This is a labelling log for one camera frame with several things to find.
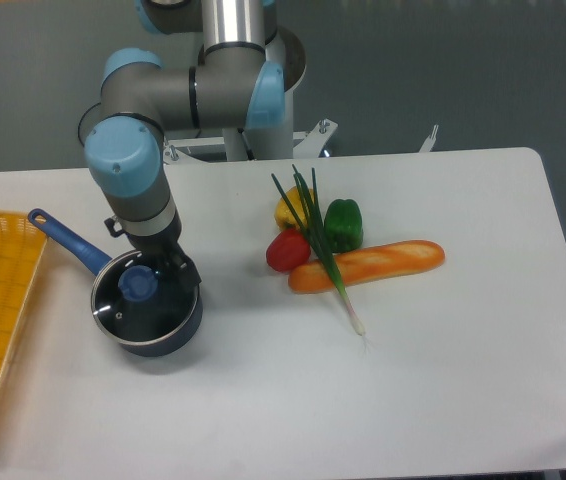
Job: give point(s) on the green bell pepper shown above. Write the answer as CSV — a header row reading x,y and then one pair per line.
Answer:
x,y
343,226

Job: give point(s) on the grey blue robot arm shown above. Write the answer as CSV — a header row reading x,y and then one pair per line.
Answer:
x,y
235,86

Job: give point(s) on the orange baguette bread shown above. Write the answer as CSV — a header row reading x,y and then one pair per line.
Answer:
x,y
369,264

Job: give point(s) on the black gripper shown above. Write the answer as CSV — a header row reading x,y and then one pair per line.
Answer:
x,y
173,266

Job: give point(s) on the green spring onion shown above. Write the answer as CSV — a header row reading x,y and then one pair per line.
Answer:
x,y
312,229

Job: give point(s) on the white table bracket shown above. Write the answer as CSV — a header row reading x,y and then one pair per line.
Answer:
x,y
430,141

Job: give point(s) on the glass lid blue knob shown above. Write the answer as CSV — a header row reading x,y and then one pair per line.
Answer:
x,y
131,308

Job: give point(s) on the blue saucepan with handle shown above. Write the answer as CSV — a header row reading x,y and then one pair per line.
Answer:
x,y
89,255

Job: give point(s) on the red bell pepper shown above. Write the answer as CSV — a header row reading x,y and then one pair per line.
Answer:
x,y
287,251

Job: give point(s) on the yellow bell pepper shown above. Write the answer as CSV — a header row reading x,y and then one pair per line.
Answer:
x,y
285,217

